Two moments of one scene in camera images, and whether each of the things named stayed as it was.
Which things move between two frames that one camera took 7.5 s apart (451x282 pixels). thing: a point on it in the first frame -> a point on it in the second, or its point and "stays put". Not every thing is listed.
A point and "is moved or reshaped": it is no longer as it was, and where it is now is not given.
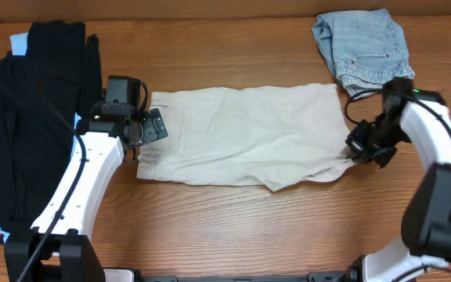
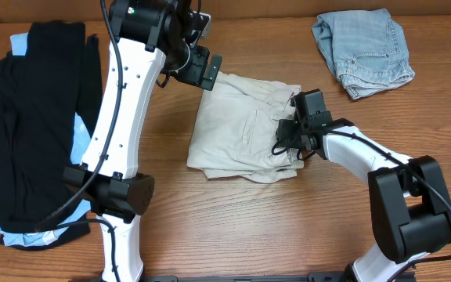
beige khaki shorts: (273, 135) is moved or reshaped
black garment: (23, 132) stays put
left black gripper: (153, 125) -> (194, 76)
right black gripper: (360, 153) -> (283, 135)
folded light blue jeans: (366, 48) stays put
